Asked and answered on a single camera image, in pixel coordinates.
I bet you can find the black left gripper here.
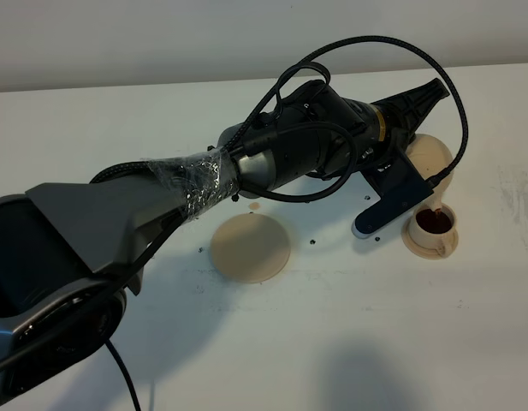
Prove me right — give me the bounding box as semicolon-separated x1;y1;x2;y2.
218;78;447;197

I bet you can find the beige teapot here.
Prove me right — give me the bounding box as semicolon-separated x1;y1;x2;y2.
406;134;454;211

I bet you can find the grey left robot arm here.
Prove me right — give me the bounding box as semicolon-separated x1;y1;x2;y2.
0;79;448;406

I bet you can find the beige teapot saucer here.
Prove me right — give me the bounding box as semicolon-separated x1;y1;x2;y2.
210;213;291;283

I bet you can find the beige near teacup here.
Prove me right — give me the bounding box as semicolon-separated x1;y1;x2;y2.
410;205;457;234

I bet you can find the beige near cup saucer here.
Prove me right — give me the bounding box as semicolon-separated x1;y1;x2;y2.
401;217;459;259

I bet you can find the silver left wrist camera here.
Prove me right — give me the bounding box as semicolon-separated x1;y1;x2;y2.
352;148;433;239

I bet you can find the black left camera cable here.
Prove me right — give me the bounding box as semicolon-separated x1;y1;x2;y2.
0;34;470;411

